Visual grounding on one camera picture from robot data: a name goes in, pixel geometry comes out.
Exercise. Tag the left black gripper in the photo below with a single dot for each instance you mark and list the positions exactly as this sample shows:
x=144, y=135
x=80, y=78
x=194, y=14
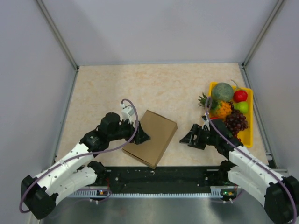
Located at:
x=131, y=129

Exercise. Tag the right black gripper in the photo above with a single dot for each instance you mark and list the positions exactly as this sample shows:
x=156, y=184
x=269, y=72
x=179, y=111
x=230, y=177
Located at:
x=188, y=138

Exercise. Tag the brown cardboard box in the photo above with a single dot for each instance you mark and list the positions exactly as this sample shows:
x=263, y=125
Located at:
x=161, y=131

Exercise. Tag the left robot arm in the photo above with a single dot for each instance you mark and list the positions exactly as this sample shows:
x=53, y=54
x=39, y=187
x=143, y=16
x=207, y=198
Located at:
x=43, y=192

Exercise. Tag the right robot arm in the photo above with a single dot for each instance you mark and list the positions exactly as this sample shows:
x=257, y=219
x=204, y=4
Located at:
x=278, y=194

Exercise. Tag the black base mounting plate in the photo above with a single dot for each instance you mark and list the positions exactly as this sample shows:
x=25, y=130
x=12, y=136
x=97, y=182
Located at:
x=165, y=180

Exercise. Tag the toy pineapple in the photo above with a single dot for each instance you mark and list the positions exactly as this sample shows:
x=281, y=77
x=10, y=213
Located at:
x=218, y=108

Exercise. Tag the dark purple grape bunch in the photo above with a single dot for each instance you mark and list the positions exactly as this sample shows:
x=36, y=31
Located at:
x=236, y=122

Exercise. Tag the yellow plastic fruit tray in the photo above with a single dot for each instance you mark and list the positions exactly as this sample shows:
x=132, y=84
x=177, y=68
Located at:
x=246, y=135

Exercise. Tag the green netted melon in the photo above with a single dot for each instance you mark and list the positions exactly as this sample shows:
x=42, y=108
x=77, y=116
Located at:
x=222, y=91

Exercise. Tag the green apple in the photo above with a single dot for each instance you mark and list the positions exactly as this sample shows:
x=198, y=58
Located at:
x=242, y=106

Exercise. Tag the red apple at back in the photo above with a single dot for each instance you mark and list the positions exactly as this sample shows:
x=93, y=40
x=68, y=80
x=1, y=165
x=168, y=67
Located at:
x=240, y=96

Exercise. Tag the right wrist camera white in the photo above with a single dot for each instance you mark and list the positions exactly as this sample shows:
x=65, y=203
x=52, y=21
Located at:
x=206, y=120

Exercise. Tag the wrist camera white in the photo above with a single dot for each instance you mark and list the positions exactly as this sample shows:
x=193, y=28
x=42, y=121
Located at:
x=206, y=120
x=127, y=113

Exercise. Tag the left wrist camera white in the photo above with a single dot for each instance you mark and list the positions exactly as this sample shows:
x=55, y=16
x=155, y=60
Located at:
x=127, y=113

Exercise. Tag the aluminium frame rail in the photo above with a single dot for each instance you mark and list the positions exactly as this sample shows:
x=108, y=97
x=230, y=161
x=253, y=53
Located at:
x=225, y=193

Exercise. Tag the left aluminium corner post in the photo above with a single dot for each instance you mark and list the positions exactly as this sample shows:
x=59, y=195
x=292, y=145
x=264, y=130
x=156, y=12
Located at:
x=56, y=33

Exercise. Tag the aluminium corner post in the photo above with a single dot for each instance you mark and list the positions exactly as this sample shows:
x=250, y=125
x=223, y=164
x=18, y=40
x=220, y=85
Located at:
x=262, y=34
x=56, y=33

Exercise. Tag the right aluminium corner post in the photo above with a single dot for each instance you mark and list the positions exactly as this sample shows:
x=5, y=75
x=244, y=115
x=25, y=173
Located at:
x=262, y=34

